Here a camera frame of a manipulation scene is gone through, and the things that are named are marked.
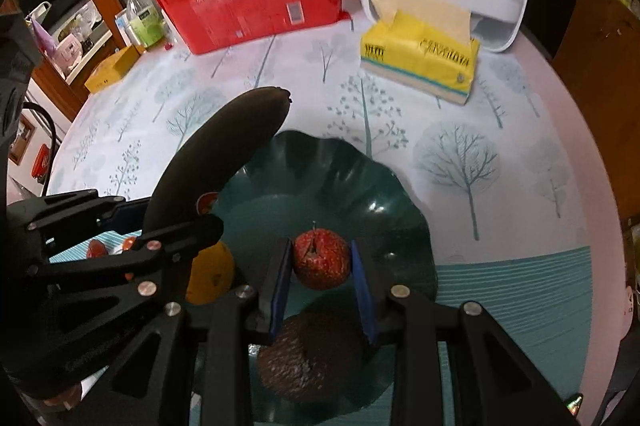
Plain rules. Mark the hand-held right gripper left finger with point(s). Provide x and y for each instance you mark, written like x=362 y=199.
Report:
x=280 y=291

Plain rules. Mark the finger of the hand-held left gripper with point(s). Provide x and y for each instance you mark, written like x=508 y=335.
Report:
x=75 y=206
x=100 y=266

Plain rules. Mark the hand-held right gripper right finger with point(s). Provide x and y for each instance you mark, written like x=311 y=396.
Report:
x=361 y=291

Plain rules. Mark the small red apple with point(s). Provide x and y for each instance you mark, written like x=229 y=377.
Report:
x=320 y=263

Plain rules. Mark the dark brown avocado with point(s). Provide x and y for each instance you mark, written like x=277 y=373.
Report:
x=310 y=361

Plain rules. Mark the dark green scalloped plate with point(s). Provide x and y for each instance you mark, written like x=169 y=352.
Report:
x=390 y=216

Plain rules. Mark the dark overripe banana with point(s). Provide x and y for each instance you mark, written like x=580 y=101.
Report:
x=225 y=140

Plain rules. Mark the red cherry tomato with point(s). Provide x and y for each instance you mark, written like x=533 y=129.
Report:
x=95 y=249
x=129 y=244

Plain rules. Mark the basket with red lid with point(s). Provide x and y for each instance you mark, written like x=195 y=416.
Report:
x=40 y=163

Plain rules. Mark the pink small appliance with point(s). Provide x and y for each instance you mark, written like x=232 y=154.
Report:
x=70 y=50

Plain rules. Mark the yellow citrus with sticker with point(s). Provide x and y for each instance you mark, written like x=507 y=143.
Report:
x=212 y=276

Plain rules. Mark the yellow cardboard box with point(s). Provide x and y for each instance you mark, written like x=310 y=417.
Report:
x=107 y=69

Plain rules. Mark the clear bottle with green label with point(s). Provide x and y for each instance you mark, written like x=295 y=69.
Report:
x=144 y=23

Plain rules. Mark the tree print tablecloth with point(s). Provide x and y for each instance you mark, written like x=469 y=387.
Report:
x=500 y=206

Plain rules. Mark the yellow tissue pack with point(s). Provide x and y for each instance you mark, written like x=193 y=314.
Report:
x=420 y=55

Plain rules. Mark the brown cardboard board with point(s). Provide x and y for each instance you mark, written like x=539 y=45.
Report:
x=600 y=80

